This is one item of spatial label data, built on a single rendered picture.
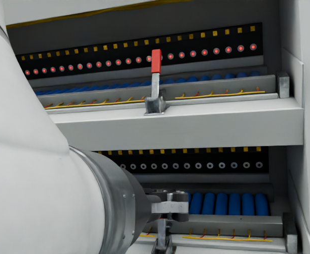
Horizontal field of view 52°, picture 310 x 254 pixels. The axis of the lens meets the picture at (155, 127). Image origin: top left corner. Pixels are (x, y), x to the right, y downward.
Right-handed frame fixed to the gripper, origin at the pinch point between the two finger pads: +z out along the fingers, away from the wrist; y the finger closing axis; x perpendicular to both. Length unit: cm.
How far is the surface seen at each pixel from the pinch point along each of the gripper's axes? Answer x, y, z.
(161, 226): -3.4, 0.0, 0.6
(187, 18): 33.1, 1.9, 12.3
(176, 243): -6.1, 1.4, 3.7
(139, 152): 7.9, -7.4, 12.4
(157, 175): 3.8, -4.6, 14.3
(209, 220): -2.9, 5.9, 5.4
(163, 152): 7.7, -2.8, 12.4
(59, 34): 33.7, -25.8, 12.1
